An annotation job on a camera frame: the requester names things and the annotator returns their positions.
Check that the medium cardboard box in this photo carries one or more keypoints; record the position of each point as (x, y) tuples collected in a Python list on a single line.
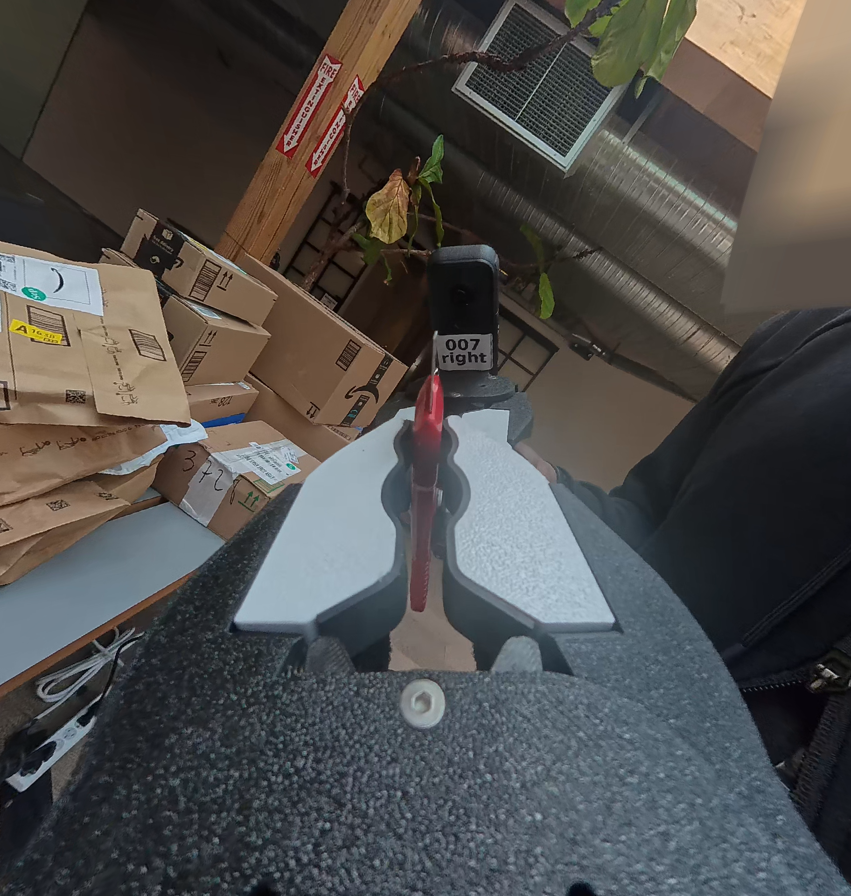
[(219, 343)]

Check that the white plastic mailer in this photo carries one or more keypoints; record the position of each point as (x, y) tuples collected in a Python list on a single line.
[(182, 434)]

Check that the leafy potted plant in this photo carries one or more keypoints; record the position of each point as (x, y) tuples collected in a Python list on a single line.
[(388, 206)]

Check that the white air vent grille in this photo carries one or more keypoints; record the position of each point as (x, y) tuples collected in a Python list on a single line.
[(537, 91)]

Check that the black-labelled cardboard box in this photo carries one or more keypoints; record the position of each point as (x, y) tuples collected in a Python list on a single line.
[(212, 274)]

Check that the white power strip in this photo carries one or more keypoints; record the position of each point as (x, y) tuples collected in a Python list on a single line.
[(54, 742)]

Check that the person's black jacket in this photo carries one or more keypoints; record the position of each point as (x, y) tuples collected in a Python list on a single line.
[(817, 735)]

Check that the red arrow sticker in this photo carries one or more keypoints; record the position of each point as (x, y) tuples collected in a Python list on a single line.
[(308, 105), (334, 129)]

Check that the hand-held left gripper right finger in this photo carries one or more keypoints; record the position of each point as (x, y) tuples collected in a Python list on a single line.
[(530, 539)]

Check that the plain cardboard box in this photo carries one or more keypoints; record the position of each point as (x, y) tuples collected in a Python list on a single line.
[(285, 420)]

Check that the grey desk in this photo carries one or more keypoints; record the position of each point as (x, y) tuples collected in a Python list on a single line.
[(61, 595)]

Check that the taped handwritten cardboard box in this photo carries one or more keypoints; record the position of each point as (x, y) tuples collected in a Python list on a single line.
[(257, 505)]

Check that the black-framed grid window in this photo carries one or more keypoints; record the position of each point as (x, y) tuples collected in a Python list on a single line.
[(327, 273)]

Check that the person's right hand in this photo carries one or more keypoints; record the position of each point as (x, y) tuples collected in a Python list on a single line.
[(537, 463)]

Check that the person's right forearm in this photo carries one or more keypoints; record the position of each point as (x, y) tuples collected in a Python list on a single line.
[(677, 476)]

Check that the large cardboard box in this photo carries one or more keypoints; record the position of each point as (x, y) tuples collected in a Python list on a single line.
[(306, 336)]

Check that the white-labelled brown paper mailer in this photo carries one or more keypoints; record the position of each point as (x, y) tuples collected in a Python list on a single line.
[(117, 350)]

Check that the wooden post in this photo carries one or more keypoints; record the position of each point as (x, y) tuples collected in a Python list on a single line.
[(285, 203)]

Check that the small flat cardboard box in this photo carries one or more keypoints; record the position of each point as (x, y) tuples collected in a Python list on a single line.
[(219, 402)]

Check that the metal air duct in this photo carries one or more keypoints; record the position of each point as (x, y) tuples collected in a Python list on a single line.
[(642, 231)]

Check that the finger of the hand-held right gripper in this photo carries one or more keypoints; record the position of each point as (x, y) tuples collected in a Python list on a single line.
[(488, 422)]

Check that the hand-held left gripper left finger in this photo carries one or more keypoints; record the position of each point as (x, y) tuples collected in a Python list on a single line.
[(320, 539)]

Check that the red box cutter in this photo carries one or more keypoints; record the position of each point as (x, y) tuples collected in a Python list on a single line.
[(425, 434)]

